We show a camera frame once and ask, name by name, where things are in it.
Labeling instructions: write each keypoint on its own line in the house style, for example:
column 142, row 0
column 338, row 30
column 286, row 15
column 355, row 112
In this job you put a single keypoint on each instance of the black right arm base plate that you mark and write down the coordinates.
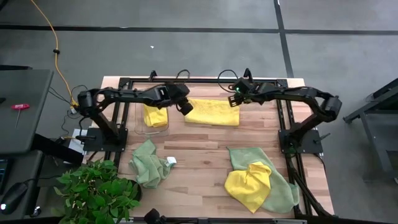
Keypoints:
column 311, row 146

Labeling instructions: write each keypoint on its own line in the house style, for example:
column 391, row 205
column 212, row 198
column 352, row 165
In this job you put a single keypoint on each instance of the white paper tag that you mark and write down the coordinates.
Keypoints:
column 171, row 160

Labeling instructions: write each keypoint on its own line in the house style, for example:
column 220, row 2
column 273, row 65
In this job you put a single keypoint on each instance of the green microfiber towel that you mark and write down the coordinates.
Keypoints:
column 149, row 171
column 280, row 193

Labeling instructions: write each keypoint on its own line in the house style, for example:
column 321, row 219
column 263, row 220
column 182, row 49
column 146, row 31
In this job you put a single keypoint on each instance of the white paper sheet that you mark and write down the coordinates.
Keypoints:
column 74, row 146

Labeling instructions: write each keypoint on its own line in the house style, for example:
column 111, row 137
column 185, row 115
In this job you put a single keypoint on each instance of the yellow microfiber towel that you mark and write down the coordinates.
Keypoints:
column 248, row 186
column 155, row 116
column 214, row 112

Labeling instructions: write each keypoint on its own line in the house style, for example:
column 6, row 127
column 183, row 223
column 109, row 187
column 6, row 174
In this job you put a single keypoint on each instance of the black desk beam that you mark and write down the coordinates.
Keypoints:
column 56, row 149

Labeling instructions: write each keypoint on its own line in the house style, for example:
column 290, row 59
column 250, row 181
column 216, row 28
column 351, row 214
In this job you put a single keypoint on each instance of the black plant pot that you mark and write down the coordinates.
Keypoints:
column 138, row 189

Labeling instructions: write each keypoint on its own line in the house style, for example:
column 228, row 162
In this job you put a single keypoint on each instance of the small metal desk clamp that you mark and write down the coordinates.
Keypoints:
column 36, row 211

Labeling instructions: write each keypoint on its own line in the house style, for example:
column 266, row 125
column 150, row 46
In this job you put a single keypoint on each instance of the grey desk panel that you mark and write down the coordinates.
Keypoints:
column 28, row 124

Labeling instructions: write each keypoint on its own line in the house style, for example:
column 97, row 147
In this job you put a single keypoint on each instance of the black computer mouse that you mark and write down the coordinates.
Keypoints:
column 14, row 196

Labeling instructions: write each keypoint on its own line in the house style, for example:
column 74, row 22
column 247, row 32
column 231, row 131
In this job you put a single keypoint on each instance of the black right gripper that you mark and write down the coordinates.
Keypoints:
column 248, row 90

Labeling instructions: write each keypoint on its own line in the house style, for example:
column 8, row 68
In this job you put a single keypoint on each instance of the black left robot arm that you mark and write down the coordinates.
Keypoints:
column 124, row 93

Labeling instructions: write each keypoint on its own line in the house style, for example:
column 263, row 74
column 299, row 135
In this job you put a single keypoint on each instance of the green leafy plant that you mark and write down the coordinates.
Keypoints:
column 93, row 193

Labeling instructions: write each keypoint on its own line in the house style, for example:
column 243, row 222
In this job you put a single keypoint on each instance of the dark low desk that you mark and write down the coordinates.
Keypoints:
column 21, row 168

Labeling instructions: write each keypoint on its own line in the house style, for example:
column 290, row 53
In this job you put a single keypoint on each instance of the clear plastic bin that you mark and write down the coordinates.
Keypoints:
column 152, row 130

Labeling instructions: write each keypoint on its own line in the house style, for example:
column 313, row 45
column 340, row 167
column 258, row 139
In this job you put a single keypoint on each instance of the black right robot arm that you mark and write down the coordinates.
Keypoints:
column 311, row 93

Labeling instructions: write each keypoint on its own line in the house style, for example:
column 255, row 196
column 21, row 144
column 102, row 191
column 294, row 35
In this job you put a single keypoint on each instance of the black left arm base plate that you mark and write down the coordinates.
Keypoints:
column 93, row 144

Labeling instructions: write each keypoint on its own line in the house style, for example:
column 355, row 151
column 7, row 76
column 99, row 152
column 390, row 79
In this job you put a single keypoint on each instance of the black keyboard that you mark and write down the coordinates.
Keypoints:
column 2, row 174

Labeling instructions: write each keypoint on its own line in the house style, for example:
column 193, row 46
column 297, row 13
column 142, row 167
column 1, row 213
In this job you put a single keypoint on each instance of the black aluminium table frame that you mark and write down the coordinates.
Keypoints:
column 202, row 80

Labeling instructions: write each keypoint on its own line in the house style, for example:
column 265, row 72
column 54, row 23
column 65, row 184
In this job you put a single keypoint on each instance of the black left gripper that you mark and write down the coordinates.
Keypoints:
column 175, row 93

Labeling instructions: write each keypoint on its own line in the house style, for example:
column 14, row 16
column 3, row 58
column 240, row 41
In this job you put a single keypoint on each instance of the dark metal side table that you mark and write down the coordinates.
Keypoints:
column 385, row 96

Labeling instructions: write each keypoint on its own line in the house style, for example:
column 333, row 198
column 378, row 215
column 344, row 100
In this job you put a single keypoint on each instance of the silver aluminium rail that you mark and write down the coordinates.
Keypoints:
column 248, row 221

